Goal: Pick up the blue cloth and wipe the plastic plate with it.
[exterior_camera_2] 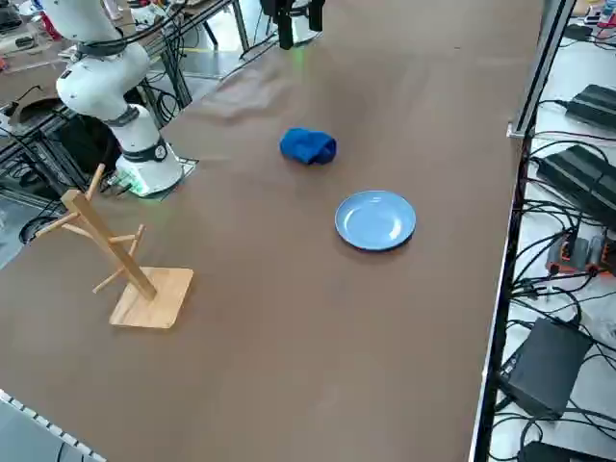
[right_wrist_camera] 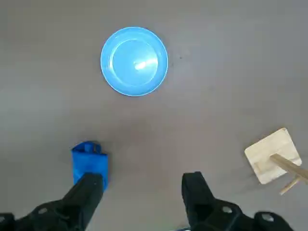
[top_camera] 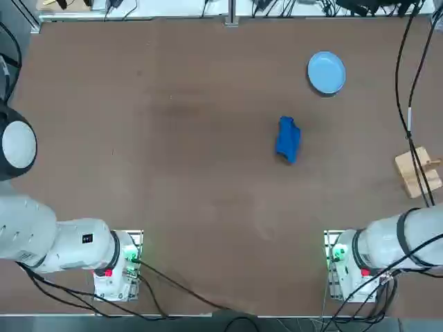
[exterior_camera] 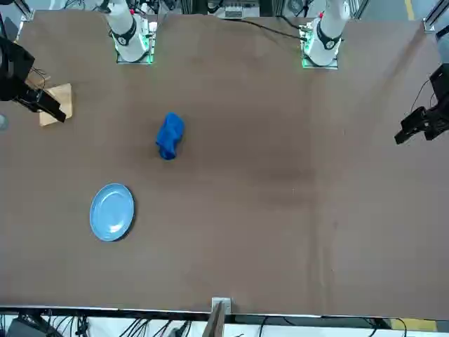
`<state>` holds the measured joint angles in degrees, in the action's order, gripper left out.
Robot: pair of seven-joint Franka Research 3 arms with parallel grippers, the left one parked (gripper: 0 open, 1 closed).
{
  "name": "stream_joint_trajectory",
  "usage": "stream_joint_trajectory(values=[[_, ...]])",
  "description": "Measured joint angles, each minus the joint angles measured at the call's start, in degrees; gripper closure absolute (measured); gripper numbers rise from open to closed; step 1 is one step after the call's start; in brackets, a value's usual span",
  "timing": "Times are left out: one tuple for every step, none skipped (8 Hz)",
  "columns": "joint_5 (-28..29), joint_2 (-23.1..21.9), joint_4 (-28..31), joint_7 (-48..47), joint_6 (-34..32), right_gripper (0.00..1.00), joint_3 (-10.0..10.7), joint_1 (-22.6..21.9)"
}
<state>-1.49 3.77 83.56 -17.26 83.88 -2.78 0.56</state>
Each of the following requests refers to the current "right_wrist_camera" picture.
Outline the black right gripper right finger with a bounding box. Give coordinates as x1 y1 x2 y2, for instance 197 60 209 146
182 171 296 231

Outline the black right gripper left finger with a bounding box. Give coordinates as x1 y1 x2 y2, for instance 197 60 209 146
0 172 104 231

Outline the blue cloth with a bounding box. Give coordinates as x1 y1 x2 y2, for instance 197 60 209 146
71 141 109 191

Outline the blue plastic plate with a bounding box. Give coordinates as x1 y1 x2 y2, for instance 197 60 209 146
100 26 169 97

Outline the wooden cup rack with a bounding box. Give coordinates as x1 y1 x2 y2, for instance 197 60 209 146
244 127 308 195

